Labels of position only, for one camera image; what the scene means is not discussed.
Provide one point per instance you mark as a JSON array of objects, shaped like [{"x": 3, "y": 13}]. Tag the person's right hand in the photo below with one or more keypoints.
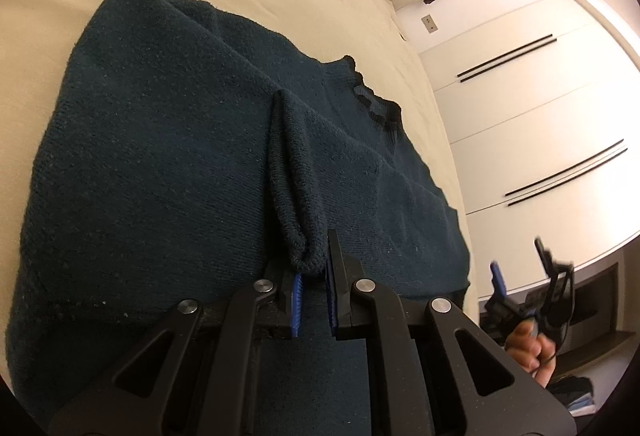
[{"x": 530, "y": 351}]

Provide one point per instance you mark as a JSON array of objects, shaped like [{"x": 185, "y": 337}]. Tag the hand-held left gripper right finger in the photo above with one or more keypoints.
[{"x": 330, "y": 303}]

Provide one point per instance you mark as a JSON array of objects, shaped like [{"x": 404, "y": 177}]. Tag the white wardrobe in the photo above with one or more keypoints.
[{"x": 525, "y": 115}]

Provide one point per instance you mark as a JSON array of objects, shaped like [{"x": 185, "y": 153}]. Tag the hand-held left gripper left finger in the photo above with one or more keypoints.
[{"x": 296, "y": 303}]

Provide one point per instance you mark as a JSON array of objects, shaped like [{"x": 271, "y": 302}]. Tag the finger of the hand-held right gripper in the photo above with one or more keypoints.
[
  {"x": 497, "y": 278},
  {"x": 542, "y": 256}
]

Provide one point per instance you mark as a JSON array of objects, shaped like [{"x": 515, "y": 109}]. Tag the pile of dark clothes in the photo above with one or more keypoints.
[{"x": 572, "y": 391}]

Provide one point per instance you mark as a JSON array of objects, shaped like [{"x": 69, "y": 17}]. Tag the dark teal knit sweater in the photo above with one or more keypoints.
[{"x": 175, "y": 140}]

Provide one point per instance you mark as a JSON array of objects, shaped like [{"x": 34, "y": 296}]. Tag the metal wall socket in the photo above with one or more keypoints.
[{"x": 430, "y": 24}]

